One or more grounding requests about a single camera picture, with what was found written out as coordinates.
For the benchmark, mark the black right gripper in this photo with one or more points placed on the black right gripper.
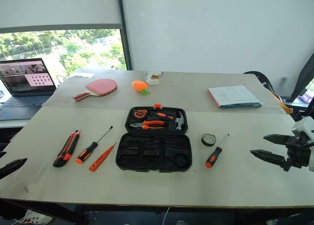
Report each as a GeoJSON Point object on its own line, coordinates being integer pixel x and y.
{"type": "Point", "coordinates": [298, 154]}

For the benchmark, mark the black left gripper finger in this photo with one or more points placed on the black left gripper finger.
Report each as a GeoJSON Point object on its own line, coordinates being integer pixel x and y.
{"type": "Point", "coordinates": [2, 154]}
{"type": "Point", "coordinates": [13, 166]}

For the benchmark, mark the black orange utility knife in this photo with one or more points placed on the black orange utility knife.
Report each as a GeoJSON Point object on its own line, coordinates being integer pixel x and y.
{"type": "Point", "coordinates": [66, 151]}

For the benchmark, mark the black orange screwdriver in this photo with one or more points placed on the black orange screwdriver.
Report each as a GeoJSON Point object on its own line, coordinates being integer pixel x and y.
{"type": "Point", "coordinates": [87, 151]}
{"type": "Point", "coordinates": [213, 156]}

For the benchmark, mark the orange voltage tester pen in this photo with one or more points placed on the orange voltage tester pen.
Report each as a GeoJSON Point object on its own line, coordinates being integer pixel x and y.
{"type": "Point", "coordinates": [100, 160]}

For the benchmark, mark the black tool case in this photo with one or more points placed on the black tool case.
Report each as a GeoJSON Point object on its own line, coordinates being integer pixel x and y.
{"type": "Point", "coordinates": [152, 158]}

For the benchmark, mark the white power strip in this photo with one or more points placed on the white power strip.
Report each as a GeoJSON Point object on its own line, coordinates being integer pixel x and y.
{"type": "Point", "coordinates": [34, 218]}

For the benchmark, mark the purple cloth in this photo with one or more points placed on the purple cloth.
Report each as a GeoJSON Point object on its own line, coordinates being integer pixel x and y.
{"type": "Point", "coordinates": [306, 96]}

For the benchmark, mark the open dark laptop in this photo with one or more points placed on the open dark laptop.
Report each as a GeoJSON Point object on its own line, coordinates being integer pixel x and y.
{"type": "Point", "coordinates": [27, 97]}

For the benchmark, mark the pink-edged book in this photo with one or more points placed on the pink-edged book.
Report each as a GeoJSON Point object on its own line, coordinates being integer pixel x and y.
{"type": "Point", "coordinates": [233, 95]}

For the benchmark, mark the black electrical tape roll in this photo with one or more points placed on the black electrical tape roll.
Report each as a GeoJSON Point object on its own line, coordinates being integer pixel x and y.
{"type": "Point", "coordinates": [203, 141]}

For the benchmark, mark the black angled stand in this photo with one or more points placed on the black angled stand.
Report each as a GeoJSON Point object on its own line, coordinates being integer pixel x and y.
{"type": "Point", "coordinates": [303, 80]}

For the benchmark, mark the red table tennis paddle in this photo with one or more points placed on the red table tennis paddle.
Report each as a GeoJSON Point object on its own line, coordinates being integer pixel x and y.
{"type": "Point", "coordinates": [101, 86]}

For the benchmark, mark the black orange tape measure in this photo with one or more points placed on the black orange tape measure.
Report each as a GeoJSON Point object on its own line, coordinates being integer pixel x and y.
{"type": "Point", "coordinates": [139, 113]}

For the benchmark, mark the white glue gun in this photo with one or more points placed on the white glue gun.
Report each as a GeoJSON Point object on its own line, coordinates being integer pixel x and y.
{"type": "Point", "coordinates": [150, 78]}

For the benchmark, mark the orange carrot toy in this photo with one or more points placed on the orange carrot toy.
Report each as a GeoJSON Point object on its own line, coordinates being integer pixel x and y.
{"type": "Point", "coordinates": [138, 85]}

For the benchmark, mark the white roller blind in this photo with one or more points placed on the white roller blind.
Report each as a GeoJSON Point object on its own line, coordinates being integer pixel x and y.
{"type": "Point", "coordinates": [59, 7]}

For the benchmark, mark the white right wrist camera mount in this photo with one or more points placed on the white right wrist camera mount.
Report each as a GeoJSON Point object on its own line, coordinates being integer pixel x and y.
{"type": "Point", "coordinates": [304, 127]}

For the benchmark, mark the black window frame post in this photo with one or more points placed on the black window frame post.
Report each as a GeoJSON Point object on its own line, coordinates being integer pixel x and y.
{"type": "Point", "coordinates": [123, 38]}

